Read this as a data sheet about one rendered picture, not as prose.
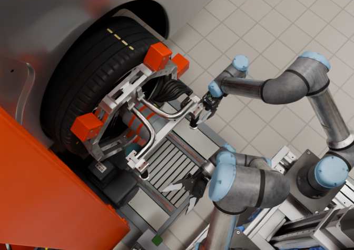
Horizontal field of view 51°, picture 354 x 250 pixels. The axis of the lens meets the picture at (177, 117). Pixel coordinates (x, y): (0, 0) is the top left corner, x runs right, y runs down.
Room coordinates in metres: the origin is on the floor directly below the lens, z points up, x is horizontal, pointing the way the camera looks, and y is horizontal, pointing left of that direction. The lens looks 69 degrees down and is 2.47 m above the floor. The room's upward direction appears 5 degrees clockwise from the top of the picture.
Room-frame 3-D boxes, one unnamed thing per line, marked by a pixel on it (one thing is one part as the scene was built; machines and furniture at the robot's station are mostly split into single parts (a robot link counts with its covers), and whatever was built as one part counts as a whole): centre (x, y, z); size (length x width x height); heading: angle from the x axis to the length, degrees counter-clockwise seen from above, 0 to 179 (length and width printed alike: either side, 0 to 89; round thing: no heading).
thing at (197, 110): (0.64, -0.06, 0.93); 0.09 x 0.05 x 0.05; 52
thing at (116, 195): (0.45, 0.39, 0.26); 0.42 x 0.18 x 0.35; 52
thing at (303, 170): (0.37, -0.63, 0.87); 0.15 x 0.15 x 0.10
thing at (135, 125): (0.59, 0.15, 0.85); 0.21 x 0.14 x 0.14; 52
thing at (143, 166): (0.38, 0.15, 0.93); 0.09 x 0.05 x 0.05; 52
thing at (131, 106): (0.48, 0.17, 1.03); 0.19 x 0.18 x 0.11; 52
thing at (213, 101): (0.73, -0.17, 0.86); 0.12 x 0.08 x 0.09; 142
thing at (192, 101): (0.64, 0.05, 1.03); 0.19 x 0.18 x 0.11; 52
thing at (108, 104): (0.64, 0.21, 0.85); 0.54 x 0.07 x 0.54; 142
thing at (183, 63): (0.89, 0.02, 0.85); 0.09 x 0.08 x 0.07; 142
